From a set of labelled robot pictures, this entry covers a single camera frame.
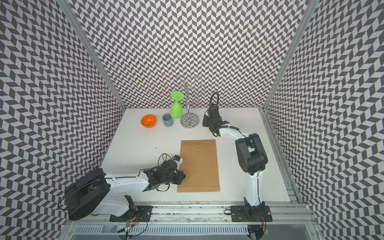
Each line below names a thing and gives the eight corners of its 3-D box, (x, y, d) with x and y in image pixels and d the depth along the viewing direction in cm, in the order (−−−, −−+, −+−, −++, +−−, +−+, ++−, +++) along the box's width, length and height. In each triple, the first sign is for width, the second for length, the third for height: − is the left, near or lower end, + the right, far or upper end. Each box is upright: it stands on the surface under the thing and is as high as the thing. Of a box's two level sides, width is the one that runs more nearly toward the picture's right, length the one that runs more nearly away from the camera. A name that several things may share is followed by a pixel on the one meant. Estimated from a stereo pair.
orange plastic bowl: (142, 130, 108) (139, 125, 103) (145, 120, 114) (142, 114, 109) (155, 131, 108) (153, 125, 103) (157, 120, 114) (155, 114, 109)
